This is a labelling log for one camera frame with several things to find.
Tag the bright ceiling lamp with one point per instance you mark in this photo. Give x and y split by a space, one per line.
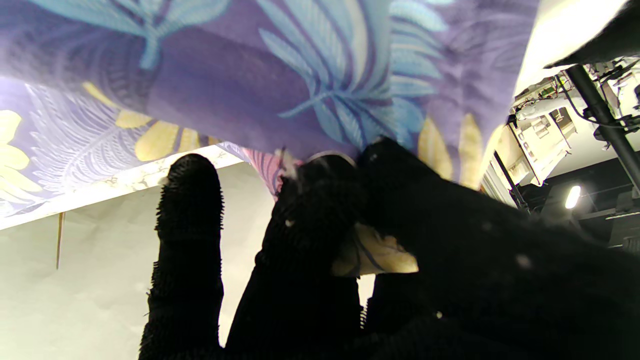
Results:
573 196

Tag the black stand pole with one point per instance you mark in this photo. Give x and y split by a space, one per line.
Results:
605 120

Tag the thin brown stick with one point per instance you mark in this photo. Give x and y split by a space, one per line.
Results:
60 240

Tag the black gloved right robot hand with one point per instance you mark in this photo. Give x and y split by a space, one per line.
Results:
450 280

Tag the blue leaf print pillowcase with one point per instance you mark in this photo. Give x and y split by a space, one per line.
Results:
225 90

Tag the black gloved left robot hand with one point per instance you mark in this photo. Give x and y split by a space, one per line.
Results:
610 40

